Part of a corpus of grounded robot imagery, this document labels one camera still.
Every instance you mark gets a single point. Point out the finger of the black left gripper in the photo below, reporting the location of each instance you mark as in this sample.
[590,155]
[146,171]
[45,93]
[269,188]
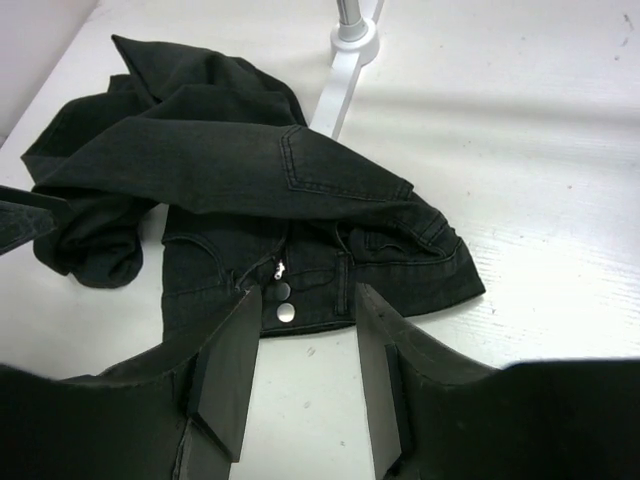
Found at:
[26,216]

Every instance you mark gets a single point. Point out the black denim trousers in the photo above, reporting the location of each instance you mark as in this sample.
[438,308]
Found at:
[254,197]

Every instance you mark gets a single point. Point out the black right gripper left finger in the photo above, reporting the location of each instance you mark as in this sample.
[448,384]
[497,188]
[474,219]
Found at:
[219,396]

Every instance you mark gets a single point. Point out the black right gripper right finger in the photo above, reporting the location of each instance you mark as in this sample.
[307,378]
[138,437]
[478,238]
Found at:
[426,409]

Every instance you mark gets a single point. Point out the white metal clothes rack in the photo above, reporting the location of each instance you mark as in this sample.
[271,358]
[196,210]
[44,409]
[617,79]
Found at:
[355,43]

